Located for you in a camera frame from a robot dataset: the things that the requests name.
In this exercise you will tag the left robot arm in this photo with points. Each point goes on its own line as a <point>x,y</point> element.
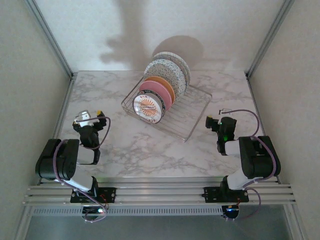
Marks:
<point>57,162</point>

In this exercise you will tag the aluminium mounting rail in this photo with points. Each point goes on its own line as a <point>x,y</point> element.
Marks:
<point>162,192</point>

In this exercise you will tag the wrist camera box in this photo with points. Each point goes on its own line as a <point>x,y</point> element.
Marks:
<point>221,111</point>
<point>82,117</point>

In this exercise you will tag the aluminium table side rail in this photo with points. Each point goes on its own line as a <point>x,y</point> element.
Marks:
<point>66,102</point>
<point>255,102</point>

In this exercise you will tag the lit control board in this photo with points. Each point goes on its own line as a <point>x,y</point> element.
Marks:
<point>98,211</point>
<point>231,212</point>

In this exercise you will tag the orange sunburst print plate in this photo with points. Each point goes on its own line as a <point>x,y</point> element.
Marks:
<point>147,107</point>

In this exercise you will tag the aluminium frame post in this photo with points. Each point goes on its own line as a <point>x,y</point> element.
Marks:
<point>50,37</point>
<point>270,37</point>

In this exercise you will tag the pink plate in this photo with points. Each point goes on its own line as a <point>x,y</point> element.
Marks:
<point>155,87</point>

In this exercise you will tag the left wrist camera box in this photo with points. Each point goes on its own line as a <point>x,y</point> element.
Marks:
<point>82,117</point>

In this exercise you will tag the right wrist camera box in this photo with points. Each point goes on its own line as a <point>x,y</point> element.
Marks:
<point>221,111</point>

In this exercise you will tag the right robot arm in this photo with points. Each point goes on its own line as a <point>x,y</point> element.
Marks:
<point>255,160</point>

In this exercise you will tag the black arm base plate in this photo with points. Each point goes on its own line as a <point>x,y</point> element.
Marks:
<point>110,195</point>
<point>212,195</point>

